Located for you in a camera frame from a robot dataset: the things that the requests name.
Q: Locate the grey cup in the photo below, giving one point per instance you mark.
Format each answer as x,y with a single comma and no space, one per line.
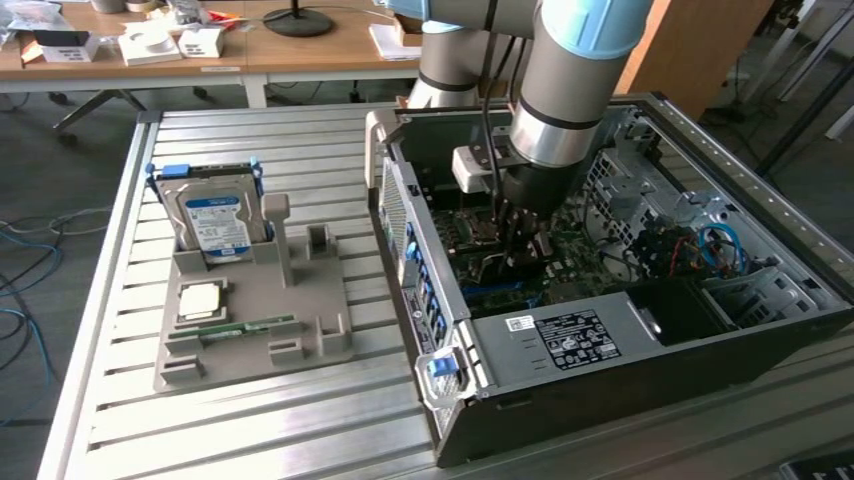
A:
109,5

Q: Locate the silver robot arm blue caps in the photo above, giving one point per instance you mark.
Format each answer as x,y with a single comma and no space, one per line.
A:
568,75

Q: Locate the green RAM stick white label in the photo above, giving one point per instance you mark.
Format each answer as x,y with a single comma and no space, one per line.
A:
228,330

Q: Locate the silver disk bay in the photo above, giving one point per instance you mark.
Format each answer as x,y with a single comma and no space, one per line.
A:
768,295

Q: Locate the green motherboard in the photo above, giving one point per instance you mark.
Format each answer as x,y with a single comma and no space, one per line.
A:
581,260

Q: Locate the white box black lid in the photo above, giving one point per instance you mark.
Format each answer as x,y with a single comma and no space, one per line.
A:
68,47

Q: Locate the clear plastic bag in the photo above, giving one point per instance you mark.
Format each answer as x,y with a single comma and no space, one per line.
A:
34,15

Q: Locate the black keyboard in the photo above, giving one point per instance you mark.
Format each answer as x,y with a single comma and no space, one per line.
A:
828,472

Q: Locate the hard disk in blue caddy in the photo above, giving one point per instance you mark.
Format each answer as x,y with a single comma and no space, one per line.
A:
214,225

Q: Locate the blue case latch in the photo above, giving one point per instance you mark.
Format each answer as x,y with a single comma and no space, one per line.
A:
441,365

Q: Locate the silver CPU chip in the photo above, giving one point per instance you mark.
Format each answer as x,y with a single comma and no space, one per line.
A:
201,302

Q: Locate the black graphics card silver bracket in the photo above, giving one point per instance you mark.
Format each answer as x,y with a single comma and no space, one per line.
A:
491,272

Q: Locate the grey desk leg with casters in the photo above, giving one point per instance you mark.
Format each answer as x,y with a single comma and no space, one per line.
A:
94,107

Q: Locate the beige tape roll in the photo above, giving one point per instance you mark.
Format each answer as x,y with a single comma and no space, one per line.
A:
141,5

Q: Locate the white paper stack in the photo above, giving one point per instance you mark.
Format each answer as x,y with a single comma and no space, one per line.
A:
394,45

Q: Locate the wooden desk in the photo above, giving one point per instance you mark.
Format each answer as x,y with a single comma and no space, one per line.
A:
301,55

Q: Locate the brown cardboard box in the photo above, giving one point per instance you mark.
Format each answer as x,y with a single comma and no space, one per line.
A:
408,26

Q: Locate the dark RAM module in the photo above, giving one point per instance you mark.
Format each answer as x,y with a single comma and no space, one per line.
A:
475,248

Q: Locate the black open PC case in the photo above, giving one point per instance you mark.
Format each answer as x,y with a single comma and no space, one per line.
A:
601,400

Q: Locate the blue expansion slot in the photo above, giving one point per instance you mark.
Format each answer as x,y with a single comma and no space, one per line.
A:
497,290

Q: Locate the white box with tape roll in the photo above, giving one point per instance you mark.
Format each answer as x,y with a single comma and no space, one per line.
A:
150,45

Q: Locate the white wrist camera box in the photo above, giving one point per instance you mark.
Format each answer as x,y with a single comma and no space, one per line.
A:
471,172

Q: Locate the wooden cabinet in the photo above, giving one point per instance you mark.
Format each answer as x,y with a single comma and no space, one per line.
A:
708,50

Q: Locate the CPU socket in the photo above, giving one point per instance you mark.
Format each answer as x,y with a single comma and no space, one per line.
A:
477,225

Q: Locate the grey parts rack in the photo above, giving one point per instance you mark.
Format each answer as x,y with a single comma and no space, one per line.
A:
268,295

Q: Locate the small white labelled box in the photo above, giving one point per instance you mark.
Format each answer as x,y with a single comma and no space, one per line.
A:
201,44

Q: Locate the silver perforated drive cage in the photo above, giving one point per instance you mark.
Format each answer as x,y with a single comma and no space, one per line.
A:
635,220

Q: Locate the black round lamp base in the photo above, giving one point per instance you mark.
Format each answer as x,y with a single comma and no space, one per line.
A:
297,24

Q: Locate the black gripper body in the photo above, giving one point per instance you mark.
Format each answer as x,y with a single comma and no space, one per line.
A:
541,195

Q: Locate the grey power supply with label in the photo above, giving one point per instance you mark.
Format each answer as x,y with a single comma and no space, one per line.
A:
508,345

